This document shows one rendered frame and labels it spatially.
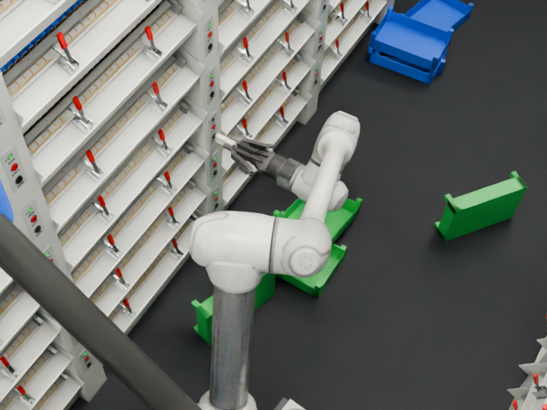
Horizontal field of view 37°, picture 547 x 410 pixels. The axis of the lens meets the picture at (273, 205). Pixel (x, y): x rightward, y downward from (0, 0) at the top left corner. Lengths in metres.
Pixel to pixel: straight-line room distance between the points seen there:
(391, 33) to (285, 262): 2.00
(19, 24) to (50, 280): 1.10
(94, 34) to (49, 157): 0.29
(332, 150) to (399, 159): 1.09
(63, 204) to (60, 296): 1.49
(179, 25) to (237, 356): 0.84
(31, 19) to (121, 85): 0.43
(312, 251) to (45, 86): 0.66
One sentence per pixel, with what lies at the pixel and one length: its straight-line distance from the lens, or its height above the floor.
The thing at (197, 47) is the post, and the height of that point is 1.01.
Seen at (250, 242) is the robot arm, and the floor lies 1.01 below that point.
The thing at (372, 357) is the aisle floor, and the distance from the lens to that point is 2.81.
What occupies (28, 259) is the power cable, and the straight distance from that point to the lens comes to 0.53.
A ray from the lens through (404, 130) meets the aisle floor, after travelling 3.38.
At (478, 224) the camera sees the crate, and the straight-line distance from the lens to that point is 3.11.
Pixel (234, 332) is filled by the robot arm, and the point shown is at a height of 0.77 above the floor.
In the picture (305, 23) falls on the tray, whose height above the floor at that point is 0.54.
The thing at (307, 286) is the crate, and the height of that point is 0.04.
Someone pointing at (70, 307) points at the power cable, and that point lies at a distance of 0.54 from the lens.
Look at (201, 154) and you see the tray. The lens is 2.53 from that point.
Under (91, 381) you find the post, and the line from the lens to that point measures 2.68.
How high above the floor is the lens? 2.54
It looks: 55 degrees down
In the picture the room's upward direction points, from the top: 4 degrees clockwise
